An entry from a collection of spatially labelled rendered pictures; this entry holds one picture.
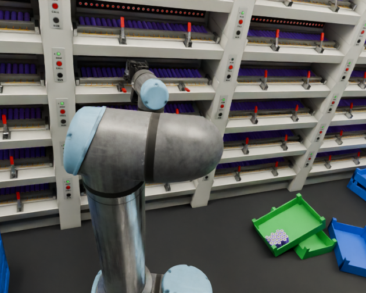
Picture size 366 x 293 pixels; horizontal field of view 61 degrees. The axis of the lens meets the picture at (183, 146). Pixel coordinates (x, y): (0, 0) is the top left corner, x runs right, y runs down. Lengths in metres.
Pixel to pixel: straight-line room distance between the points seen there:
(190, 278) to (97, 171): 0.57
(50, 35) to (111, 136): 0.76
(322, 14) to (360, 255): 1.23
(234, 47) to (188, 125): 0.93
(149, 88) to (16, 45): 0.47
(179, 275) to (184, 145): 0.57
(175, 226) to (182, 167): 1.21
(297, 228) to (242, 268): 0.38
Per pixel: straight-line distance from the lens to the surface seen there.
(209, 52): 1.34
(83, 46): 1.20
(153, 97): 1.00
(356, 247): 1.99
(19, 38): 1.21
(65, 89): 1.25
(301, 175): 2.11
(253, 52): 1.45
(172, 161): 0.47
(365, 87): 2.06
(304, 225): 1.77
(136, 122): 0.48
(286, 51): 1.57
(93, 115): 0.49
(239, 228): 1.76
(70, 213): 1.59
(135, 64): 1.20
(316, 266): 1.76
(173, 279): 0.96
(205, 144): 0.50
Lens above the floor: 1.19
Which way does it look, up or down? 31 degrees down
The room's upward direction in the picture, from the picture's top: 9 degrees clockwise
